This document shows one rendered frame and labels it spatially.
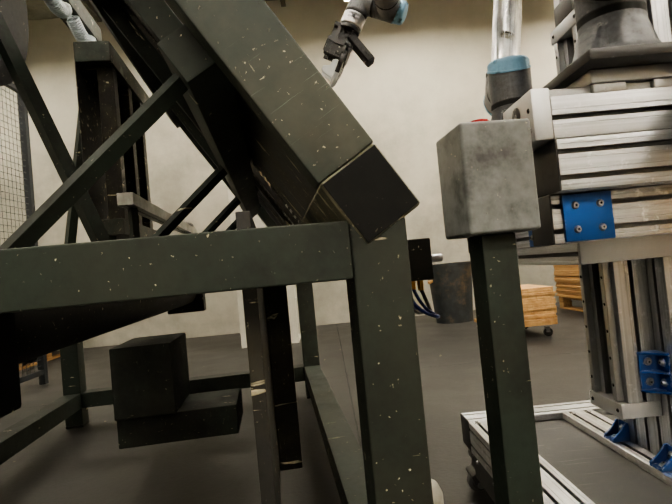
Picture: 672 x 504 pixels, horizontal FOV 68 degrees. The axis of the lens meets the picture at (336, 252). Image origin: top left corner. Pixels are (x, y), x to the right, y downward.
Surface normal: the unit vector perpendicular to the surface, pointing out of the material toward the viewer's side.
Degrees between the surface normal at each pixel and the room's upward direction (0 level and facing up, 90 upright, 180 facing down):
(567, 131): 90
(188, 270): 90
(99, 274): 90
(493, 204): 90
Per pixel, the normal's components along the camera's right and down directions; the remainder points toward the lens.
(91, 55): 0.12, -0.04
